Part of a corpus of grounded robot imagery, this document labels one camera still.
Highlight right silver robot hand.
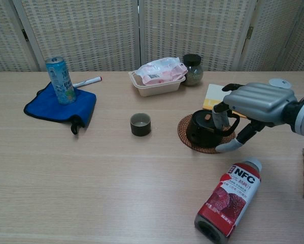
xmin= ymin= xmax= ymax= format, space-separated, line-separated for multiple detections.
xmin=212 ymin=81 xmax=298 ymax=153

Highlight black teapot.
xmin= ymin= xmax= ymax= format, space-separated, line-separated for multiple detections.
xmin=186 ymin=109 xmax=240 ymax=149

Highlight white round lid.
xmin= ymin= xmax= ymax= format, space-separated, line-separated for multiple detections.
xmin=268 ymin=78 xmax=293 ymax=89

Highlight brown round woven coaster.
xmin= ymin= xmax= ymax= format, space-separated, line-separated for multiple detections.
xmin=177 ymin=113 xmax=237 ymax=154

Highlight white yellow Lexicon book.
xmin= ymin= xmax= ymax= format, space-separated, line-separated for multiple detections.
xmin=202 ymin=83 xmax=249 ymax=119

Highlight glass jar black lid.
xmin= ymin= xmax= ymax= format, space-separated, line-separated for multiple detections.
xmin=182 ymin=53 xmax=204 ymax=87

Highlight red NFC juice bottle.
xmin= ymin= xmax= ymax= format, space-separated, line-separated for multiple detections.
xmin=194 ymin=157 xmax=263 ymax=239

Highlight pink white snack packet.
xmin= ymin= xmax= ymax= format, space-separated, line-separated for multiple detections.
xmin=136 ymin=56 xmax=188 ymax=85

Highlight beige takeaway food tray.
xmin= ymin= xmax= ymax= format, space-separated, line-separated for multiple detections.
xmin=128 ymin=71 xmax=187 ymax=98

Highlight dark green ceramic teacup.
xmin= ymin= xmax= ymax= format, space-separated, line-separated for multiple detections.
xmin=129 ymin=112 xmax=152 ymax=136

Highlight white marker pen red cap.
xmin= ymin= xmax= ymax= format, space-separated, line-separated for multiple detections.
xmin=72 ymin=75 xmax=103 ymax=88

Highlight woven folding screen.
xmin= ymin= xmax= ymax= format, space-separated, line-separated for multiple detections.
xmin=0 ymin=0 xmax=304 ymax=74

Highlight light blue drink can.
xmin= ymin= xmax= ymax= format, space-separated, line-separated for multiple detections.
xmin=45 ymin=56 xmax=76 ymax=105

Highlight blue microfiber cloth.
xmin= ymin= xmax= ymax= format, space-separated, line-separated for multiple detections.
xmin=23 ymin=81 xmax=97 ymax=135

